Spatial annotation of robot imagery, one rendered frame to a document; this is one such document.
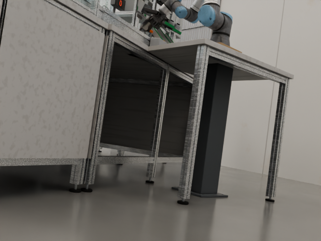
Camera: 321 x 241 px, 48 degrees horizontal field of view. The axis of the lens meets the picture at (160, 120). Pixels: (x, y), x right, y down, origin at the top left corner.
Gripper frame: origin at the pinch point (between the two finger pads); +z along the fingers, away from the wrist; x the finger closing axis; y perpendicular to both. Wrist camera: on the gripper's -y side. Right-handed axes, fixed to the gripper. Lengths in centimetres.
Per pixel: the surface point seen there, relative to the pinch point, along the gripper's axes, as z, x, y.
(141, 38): -2.1, -30.3, 23.7
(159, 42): -7.4, -18.9, 28.3
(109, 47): 6, -73, 41
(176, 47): -17, -44, 53
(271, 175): -3, 26, 134
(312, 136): -41, 260, 115
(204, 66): -22, -48, 74
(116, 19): -3, -59, 22
